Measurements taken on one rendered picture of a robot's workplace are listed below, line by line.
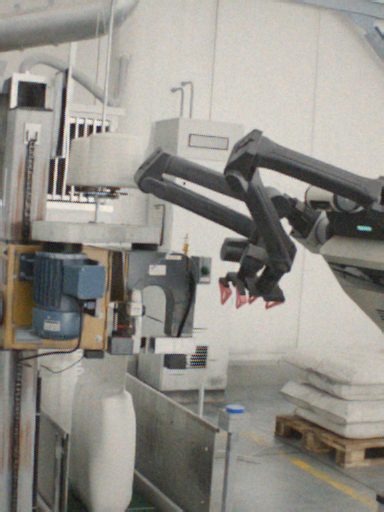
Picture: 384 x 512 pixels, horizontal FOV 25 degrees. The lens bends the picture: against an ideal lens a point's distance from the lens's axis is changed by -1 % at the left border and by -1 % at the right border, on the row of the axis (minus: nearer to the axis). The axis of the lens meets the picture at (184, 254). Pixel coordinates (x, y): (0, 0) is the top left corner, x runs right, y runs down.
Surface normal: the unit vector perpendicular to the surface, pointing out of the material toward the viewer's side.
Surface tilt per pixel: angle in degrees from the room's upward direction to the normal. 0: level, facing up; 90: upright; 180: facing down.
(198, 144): 90
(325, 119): 90
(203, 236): 90
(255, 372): 90
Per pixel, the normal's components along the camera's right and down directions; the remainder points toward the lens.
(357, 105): 0.39, 0.07
